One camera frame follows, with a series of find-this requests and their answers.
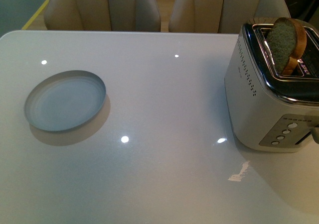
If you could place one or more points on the white round plate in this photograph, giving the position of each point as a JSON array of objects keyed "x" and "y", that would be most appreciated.
[{"x": 65, "y": 101}]

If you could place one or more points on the slice of bread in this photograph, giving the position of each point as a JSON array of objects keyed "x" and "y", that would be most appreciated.
[{"x": 287, "y": 42}]

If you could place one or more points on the beige chair right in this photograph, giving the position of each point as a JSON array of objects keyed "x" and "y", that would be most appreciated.
[{"x": 221, "y": 16}]

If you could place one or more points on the beige chair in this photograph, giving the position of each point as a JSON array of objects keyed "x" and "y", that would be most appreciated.
[
  {"x": 221, "y": 16},
  {"x": 103, "y": 15}
]

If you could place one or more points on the beige chair left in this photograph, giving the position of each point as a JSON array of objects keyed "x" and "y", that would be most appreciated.
[{"x": 103, "y": 15}]

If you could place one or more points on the cream two-slot toaster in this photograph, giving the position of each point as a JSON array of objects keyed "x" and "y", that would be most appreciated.
[{"x": 269, "y": 111}]

